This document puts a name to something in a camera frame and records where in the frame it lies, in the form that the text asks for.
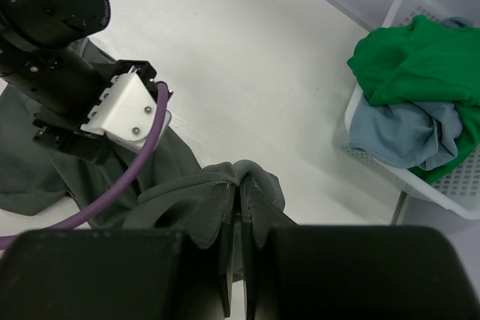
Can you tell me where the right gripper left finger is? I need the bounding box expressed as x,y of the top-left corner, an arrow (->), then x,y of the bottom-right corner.
1,184 -> 236,319

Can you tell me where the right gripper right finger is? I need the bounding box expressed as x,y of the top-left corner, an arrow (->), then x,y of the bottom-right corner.
239,186 -> 479,319

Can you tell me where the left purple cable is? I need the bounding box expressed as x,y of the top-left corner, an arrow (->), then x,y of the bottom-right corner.
0,80 -> 172,250

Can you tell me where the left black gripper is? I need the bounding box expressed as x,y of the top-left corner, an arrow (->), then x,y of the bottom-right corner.
1,0 -> 156,164

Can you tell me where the blue t shirt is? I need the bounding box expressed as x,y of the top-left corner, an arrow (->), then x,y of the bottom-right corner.
348,16 -> 479,171

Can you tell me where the white laundry basket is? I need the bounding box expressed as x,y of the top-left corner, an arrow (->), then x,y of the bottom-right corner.
344,0 -> 479,220

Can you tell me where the grey green t shirt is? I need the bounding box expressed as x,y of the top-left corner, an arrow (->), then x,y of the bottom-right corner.
0,37 -> 301,283

